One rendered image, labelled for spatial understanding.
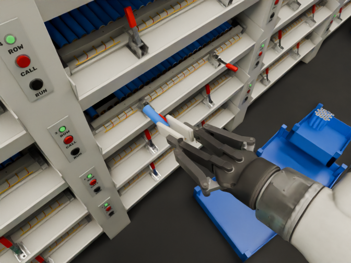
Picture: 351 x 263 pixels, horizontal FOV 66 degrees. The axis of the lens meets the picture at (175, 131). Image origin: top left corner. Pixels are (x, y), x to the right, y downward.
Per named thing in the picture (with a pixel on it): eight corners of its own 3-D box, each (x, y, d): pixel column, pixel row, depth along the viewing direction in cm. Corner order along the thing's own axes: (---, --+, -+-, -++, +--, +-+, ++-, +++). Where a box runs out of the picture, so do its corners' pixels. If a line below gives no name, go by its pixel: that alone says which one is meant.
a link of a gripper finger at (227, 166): (235, 178, 44) (230, 184, 44) (183, 151, 51) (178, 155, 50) (235, 164, 42) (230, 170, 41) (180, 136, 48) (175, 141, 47)
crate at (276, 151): (338, 175, 116) (348, 166, 109) (314, 206, 108) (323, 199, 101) (278, 133, 128) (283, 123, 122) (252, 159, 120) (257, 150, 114)
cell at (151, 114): (144, 105, 55) (166, 127, 53) (150, 104, 56) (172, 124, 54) (141, 112, 56) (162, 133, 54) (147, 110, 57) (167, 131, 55)
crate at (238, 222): (282, 229, 102) (290, 223, 96) (243, 262, 96) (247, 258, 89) (230, 170, 117) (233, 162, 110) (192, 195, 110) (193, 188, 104)
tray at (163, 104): (250, 51, 92) (264, 31, 83) (102, 160, 67) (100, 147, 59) (209, 13, 95) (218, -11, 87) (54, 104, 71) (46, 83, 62)
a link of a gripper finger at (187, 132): (190, 131, 49) (192, 129, 49) (165, 116, 53) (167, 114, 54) (191, 142, 51) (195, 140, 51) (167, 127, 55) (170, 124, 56)
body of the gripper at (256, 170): (288, 156, 39) (236, 129, 44) (253, 196, 35) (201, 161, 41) (282, 186, 44) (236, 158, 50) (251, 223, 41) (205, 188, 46)
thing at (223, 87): (239, 90, 107) (255, 69, 95) (116, 191, 82) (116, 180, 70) (203, 56, 111) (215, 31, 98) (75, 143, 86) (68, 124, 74)
